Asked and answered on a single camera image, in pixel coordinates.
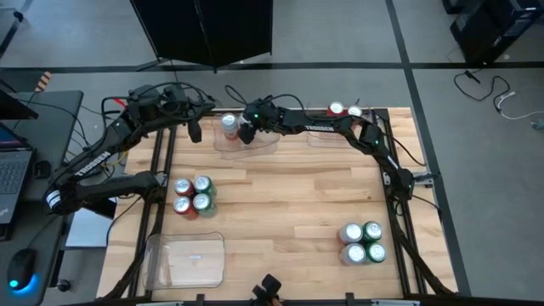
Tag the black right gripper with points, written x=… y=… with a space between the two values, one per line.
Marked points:
x=260 y=115

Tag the black folding partition screen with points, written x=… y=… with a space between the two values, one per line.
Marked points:
x=212 y=30

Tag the white sheet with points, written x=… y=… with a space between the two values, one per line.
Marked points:
x=87 y=231

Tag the black round knob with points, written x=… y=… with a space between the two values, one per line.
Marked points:
x=63 y=285

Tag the orange Fanta soda can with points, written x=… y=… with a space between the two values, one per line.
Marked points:
x=355 y=111
x=183 y=205
x=183 y=186
x=336 y=108

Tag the black laptop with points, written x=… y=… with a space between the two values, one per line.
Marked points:
x=13 y=170

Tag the orange black hazard tape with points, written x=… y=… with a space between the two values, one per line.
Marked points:
x=43 y=81

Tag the black computer mouse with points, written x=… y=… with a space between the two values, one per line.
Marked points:
x=20 y=268

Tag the black equipment cabinet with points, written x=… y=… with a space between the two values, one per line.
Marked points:
x=489 y=30

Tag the clear plastic bin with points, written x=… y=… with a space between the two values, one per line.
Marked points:
x=327 y=140
x=263 y=149
x=187 y=272

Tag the small black box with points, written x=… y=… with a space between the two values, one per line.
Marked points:
x=41 y=169

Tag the silver frame plate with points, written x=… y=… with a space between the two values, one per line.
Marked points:
x=159 y=303
x=395 y=303

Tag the black aluminium table frame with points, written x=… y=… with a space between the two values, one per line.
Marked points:
x=384 y=115

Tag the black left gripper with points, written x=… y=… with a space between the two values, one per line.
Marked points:
x=180 y=104

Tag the dark grey side desk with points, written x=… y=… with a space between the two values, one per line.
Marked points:
x=51 y=127

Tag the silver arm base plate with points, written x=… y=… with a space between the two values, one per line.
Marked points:
x=386 y=178

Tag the grey plug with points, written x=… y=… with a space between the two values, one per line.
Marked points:
x=537 y=124

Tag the person's hand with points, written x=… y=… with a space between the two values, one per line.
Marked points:
x=276 y=302

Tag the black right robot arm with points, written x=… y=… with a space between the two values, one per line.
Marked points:
x=319 y=126

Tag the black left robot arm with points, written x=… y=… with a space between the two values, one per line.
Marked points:
x=91 y=163

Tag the black flat bar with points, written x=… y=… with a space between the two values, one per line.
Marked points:
x=102 y=209

